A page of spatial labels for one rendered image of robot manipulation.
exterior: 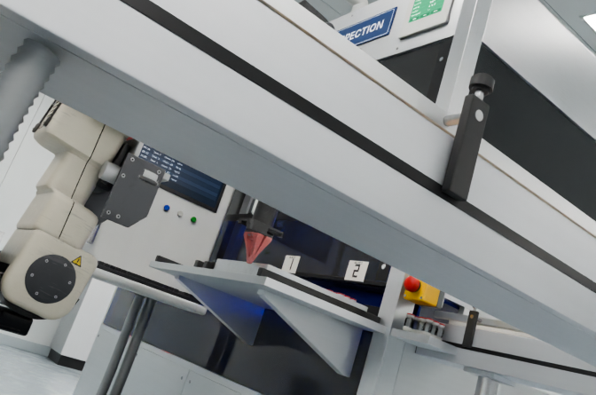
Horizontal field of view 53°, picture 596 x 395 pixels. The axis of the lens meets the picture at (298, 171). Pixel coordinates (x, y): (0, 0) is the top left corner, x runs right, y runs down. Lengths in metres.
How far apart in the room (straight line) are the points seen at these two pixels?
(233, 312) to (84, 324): 4.63
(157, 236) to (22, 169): 4.60
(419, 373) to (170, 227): 1.12
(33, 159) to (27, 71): 6.52
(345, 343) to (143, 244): 0.97
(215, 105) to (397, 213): 0.17
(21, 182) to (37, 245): 5.46
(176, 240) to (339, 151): 1.96
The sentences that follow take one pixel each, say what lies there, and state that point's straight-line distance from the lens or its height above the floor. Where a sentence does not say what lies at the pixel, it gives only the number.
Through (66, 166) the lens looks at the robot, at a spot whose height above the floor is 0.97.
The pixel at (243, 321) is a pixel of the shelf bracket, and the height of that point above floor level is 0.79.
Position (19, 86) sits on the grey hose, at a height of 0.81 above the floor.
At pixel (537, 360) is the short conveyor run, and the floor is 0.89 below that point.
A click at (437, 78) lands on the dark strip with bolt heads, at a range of 1.92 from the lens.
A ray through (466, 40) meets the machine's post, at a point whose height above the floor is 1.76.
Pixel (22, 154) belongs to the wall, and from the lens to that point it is 6.87.
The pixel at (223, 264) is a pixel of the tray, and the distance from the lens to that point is 1.64.
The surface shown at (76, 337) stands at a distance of 6.59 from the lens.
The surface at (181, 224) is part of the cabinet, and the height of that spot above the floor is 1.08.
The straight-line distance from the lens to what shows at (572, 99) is 2.36.
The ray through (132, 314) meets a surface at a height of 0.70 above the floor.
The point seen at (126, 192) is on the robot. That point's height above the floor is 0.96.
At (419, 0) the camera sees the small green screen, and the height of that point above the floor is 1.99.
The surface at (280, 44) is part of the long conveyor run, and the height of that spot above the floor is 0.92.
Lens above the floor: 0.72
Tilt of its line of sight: 17 degrees up
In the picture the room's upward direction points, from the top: 19 degrees clockwise
